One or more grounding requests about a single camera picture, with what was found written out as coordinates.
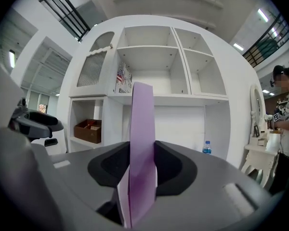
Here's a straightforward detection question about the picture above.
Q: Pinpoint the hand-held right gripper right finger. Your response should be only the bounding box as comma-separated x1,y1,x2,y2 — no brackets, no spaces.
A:
134,140,282,231

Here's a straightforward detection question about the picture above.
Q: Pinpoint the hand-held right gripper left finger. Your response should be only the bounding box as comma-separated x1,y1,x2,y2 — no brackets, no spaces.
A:
0,126,131,231

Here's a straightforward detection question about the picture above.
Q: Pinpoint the purple folder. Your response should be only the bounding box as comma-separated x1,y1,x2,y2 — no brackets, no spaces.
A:
117,82,158,229

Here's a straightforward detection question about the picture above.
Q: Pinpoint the clear water bottle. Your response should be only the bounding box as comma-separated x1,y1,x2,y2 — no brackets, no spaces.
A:
202,140,212,155

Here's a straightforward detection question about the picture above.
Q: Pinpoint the white black robot machine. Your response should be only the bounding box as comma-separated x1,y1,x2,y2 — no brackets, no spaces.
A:
8,97,70,155

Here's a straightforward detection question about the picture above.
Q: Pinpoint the brown wooden organizer box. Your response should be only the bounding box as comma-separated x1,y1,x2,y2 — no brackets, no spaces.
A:
74,119,103,144

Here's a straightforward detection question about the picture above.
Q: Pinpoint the white dressing table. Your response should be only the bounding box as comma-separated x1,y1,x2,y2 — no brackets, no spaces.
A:
240,84,281,190

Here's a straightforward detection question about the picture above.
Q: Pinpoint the picture with american flag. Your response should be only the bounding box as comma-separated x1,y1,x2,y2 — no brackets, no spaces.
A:
114,63,133,94

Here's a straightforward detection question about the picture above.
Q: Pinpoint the black balcony railing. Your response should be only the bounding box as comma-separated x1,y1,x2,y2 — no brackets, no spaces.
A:
31,0,91,42
242,13,289,68

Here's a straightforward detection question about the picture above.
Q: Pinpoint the white desk with shelves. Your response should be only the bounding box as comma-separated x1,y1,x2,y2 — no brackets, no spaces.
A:
68,14,265,168

